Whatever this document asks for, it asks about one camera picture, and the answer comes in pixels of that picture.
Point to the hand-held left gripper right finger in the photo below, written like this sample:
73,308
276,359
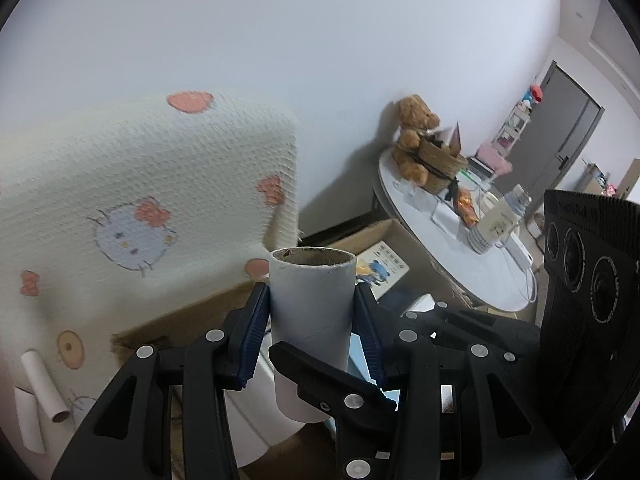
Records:
369,340

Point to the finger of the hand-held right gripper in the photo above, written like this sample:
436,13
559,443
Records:
310,370
475,322

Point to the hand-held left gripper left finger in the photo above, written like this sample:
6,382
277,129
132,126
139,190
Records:
252,340

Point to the white cardboard tube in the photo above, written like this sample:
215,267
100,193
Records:
310,300
250,425
45,385
29,420

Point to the cardboard box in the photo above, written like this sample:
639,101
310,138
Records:
175,320

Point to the round white table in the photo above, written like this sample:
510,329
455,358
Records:
450,260

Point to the cartoon printed tissue box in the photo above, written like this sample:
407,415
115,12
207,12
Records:
382,270

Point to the white power strip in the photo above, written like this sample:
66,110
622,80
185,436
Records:
517,255

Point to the stack of paper cups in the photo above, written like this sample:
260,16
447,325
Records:
481,242

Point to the white bottle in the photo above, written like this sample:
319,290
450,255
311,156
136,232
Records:
500,220

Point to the orange snack packet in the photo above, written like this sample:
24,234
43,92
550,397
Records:
466,207

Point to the brown carton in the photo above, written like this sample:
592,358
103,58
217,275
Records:
631,180

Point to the pink box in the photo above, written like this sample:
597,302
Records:
492,157

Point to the woven basket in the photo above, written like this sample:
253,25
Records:
440,160

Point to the triangular paper card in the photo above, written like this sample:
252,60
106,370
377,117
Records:
452,135

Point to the white shelf rack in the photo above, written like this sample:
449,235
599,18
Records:
512,130

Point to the cream printed blanket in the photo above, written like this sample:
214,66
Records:
150,170

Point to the grey door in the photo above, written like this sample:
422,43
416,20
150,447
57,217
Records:
555,130

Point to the brown teddy bear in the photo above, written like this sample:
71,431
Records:
415,110

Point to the red and blue toy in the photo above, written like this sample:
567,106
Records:
533,95

